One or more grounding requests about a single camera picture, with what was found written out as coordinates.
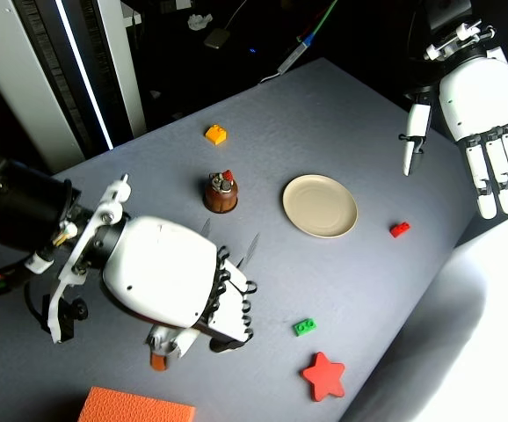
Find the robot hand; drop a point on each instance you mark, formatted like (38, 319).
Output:
(161, 268)
(482, 101)

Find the chocolate cupcake with strawberry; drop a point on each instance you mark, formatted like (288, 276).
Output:
(221, 198)

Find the orange foam block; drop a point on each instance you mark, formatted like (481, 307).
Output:
(135, 406)

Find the yellow-orange toy brick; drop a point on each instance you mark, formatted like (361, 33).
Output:
(215, 135)

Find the red toy brick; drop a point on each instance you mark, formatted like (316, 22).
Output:
(400, 230)

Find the green toy brick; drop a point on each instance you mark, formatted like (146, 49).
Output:
(304, 328)

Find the grey table cloth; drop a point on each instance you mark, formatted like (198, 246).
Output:
(324, 132)

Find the beige round plate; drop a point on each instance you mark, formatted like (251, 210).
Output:
(320, 206)

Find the red star block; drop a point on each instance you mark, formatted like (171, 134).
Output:
(323, 376)

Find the grey power adapter bar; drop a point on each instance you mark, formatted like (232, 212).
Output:
(292, 58)

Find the small grey box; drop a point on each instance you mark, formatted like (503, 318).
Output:
(217, 38)

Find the crumpled white paper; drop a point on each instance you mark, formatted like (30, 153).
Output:
(200, 22)

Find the white backdrop sheet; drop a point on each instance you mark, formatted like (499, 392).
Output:
(478, 351)

